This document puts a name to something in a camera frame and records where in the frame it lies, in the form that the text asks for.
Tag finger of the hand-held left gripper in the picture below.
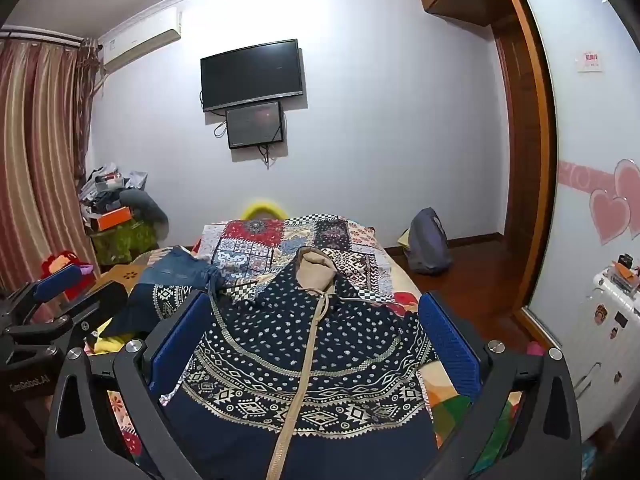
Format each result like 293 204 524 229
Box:
7 281 129 357
10 263 86 322

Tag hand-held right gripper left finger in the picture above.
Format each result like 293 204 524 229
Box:
45 290 216 480

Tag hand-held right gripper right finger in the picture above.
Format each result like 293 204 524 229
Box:
417 291 584 480

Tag navy patterned hooded garment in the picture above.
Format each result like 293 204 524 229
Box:
102 247 441 480

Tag red plush toy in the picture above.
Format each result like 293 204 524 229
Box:
40 251 97 306

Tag light wooden stool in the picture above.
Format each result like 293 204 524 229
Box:
94 262 152 297

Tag yellow cloth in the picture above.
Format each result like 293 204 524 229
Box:
91 317 132 357

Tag green patterned bag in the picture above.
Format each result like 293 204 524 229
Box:
90 220 159 267

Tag colourful fleece blanket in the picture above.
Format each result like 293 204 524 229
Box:
385 289 526 477

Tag blue denim jeans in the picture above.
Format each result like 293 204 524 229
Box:
127 246 224 297

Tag orange box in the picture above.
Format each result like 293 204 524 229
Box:
96 206 136 232

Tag pink floral sheet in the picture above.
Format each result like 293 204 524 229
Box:
106 385 144 467

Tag grey purple backpack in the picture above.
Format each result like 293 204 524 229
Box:
404 207 454 275

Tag pile of household clutter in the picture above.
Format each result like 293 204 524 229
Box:
79 162 149 222

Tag grey cushion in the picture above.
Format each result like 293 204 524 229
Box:
117 189 170 237

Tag patchwork print bedsheet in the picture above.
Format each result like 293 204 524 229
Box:
200 214 401 307

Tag striped red curtain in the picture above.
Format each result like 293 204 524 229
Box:
0 35 103 293

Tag white appliance with stickers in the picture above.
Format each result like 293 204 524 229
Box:
529 266 640 442

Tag pile of small trinkets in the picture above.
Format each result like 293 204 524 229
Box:
601 251 640 292

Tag small pink heart sticker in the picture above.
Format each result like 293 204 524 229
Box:
589 189 631 246

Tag large pink heart sticker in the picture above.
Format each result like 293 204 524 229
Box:
614 158 640 241

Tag white air conditioner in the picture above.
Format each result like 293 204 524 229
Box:
97 7 182 74

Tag yellow ring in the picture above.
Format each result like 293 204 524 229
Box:
241 199 287 222

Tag wooden door frame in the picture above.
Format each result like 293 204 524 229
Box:
492 0 559 322

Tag pink band wall sticker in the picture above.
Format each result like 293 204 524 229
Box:
557 160 619 194

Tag small black wall monitor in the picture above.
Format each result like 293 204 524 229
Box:
225 101 286 150

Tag large black wall television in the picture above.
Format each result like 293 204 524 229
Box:
200 38 305 113

